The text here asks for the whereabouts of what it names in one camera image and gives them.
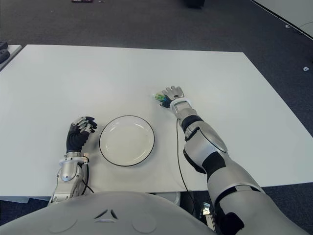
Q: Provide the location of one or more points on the green toothpaste tube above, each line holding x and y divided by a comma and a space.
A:
158, 96

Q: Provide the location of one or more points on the white side table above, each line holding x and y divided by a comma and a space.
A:
11, 55

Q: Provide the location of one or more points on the grey robot torso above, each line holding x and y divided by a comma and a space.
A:
105, 215

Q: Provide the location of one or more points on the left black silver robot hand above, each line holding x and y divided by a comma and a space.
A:
75, 139

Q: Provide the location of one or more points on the white round bin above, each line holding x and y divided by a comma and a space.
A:
172, 197

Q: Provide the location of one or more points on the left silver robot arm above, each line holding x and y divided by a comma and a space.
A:
68, 173

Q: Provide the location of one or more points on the white desk with black edge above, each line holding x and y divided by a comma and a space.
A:
291, 14

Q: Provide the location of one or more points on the dark flat floor object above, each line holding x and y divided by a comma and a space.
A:
82, 1

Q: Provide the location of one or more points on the metal bracket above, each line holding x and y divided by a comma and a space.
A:
207, 215

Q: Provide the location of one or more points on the black game controller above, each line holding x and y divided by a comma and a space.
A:
4, 55
3, 44

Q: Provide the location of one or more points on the white plate with black rim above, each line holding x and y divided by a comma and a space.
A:
126, 141

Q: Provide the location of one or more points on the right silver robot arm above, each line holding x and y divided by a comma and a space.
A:
215, 151

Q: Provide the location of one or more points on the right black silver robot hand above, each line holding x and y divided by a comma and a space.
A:
174, 93

